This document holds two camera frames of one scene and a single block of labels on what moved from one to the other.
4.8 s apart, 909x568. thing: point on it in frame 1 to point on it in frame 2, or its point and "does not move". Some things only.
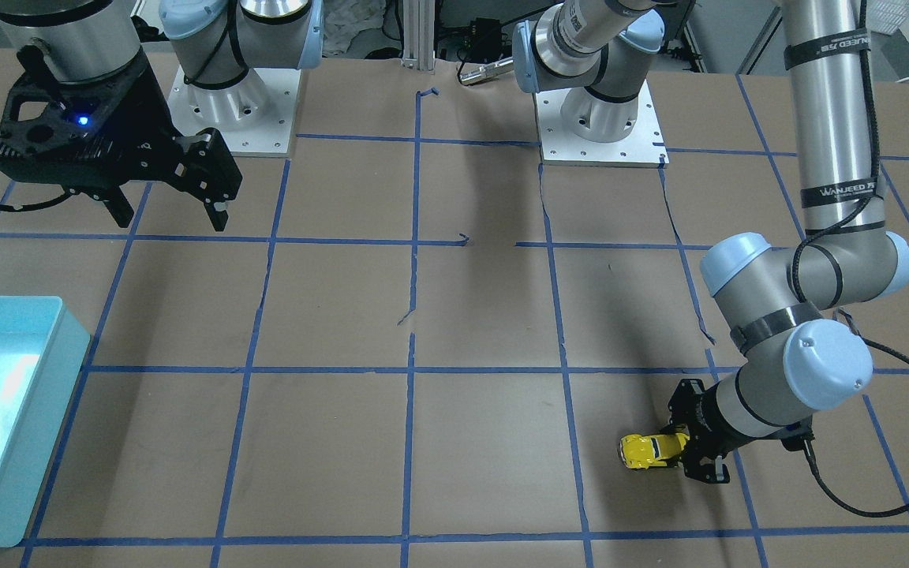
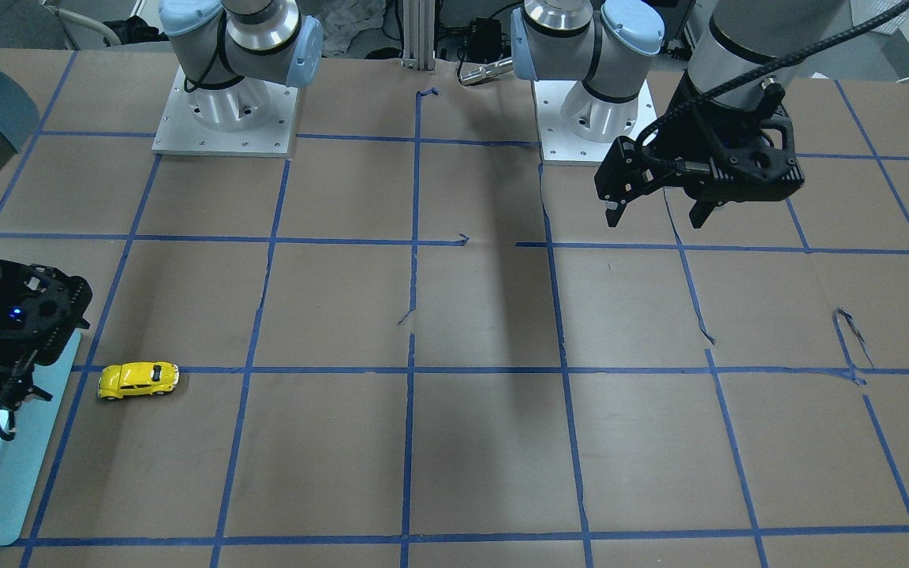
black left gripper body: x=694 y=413 to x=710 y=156
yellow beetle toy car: x=640 y=451 to x=143 y=378
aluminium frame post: x=419 y=34 does not move
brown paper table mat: x=417 y=343 does not move
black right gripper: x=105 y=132 to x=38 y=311
